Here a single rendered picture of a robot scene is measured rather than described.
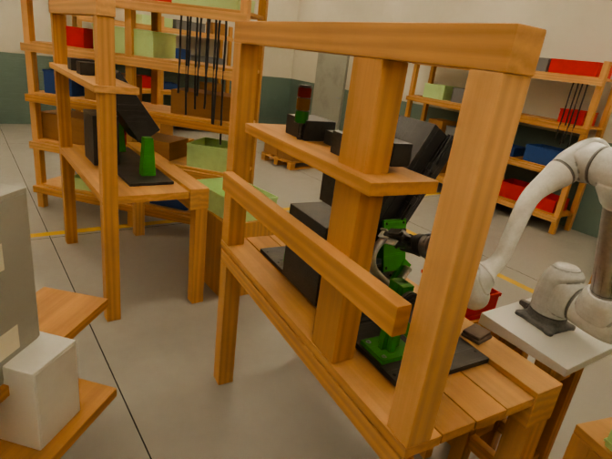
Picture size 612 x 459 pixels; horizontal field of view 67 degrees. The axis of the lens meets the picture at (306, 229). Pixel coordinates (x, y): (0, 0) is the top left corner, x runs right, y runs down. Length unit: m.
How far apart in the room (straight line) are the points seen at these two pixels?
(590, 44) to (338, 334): 6.50
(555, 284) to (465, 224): 1.08
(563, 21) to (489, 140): 6.79
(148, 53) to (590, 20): 5.62
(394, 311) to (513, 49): 0.64
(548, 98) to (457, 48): 6.61
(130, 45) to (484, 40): 3.91
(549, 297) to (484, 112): 1.23
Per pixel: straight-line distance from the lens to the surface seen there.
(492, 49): 1.06
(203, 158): 4.47
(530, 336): 2.11
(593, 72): 6.87
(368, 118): 1.33
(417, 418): 1.35
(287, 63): 12.15
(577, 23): 7.71
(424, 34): 1.21
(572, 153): 1.78
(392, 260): 1.89
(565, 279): 2.11
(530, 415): 1.82
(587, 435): 1.90
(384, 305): 1.24
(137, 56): 4.66
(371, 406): 1.50
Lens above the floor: 1.83
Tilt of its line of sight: 20 degrees down
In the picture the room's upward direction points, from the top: 7 degrees clockwise
